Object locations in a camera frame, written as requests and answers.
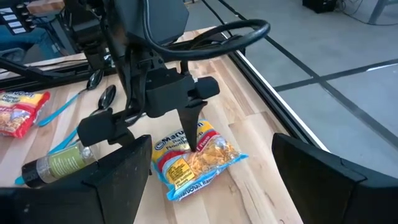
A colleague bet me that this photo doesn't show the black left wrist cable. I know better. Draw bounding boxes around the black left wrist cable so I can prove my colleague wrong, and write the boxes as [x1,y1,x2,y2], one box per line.
[141,0,271,62]

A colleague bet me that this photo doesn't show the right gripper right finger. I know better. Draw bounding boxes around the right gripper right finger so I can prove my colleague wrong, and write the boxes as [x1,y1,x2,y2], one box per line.
[271,133,398,224]

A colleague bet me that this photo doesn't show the green herb spice jar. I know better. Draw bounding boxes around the green herb spice jar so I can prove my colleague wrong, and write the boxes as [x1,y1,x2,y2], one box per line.
[21,141,98,189]

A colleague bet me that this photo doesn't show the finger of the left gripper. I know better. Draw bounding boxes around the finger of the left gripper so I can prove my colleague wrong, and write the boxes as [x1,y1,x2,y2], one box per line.
[176,99,209,154]
[108,129,137,147]

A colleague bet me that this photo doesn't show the yellow ramen packet blue edge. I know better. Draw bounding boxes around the yellow ramen packet blue edge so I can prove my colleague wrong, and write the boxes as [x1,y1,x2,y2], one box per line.
[151,119,249,202]

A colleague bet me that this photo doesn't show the black box white labels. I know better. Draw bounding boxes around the black box white labels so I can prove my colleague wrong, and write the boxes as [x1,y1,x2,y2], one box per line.
[0,2,35,35]

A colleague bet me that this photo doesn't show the person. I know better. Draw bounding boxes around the person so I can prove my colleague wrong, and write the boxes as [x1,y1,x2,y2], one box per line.
[0,24,62,65]

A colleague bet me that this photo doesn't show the black floor box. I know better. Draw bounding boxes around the black floor box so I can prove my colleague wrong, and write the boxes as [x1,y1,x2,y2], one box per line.
[302,0,339,14]

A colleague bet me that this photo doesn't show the black spoon teal handle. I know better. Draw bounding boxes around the black spoon teal handle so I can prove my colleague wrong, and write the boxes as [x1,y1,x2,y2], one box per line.
[14,84,118,186]
[36,68,105,128]

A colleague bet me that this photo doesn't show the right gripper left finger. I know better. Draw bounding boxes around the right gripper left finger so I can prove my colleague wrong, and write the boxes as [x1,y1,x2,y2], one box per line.
[0,133,154,224]

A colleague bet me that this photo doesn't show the red yellow ramen packet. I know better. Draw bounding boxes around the red yellow ramen packet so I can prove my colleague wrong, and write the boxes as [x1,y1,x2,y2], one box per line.
[0,90,51,139]

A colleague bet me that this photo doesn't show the grey metal leg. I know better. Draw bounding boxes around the grey metal leg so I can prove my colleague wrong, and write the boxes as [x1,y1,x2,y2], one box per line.
[368,0,393,25]

